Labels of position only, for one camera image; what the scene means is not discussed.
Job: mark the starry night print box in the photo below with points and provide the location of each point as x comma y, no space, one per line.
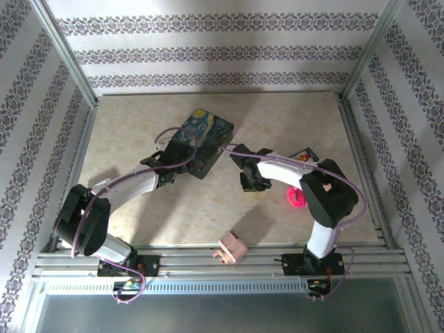
208,132

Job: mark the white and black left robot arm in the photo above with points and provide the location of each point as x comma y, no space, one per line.
132,184

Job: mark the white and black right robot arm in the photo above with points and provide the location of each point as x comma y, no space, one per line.
284,171

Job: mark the pink fluffy scrunchie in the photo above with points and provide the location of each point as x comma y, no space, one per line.
296,198

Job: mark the pink wooden toy block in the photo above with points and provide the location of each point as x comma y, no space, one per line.
230,248

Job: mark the small controller board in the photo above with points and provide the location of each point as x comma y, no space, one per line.
319,285
126,285

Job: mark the grey metal panel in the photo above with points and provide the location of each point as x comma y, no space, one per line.
208,315

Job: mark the aluminium side rail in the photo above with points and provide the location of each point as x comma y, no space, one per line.
85,145
362,156

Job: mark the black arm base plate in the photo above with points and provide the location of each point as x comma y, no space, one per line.
293,263
152,265

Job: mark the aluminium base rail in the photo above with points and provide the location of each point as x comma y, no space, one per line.
194,260

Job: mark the aluminium frame post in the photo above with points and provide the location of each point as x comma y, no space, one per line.
66,52
368,52

